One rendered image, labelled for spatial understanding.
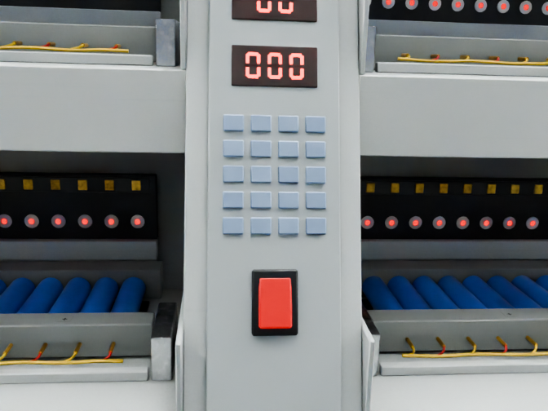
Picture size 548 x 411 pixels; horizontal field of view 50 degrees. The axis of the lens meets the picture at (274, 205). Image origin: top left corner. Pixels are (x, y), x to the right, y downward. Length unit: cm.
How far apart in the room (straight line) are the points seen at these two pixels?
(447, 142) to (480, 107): 3
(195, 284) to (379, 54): 20
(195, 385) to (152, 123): 14
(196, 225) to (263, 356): 8
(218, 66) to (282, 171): 7
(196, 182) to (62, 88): 9
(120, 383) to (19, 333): 7
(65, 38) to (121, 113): 10
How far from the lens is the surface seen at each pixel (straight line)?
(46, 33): 41
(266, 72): 32
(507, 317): 43
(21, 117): 34
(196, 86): 32
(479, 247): 53
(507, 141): 37
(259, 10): 33
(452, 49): 43
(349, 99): 33
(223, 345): 31
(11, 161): 54
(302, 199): 31
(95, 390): 37
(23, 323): 40
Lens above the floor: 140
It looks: 4 degrees up
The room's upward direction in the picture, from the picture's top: straight up
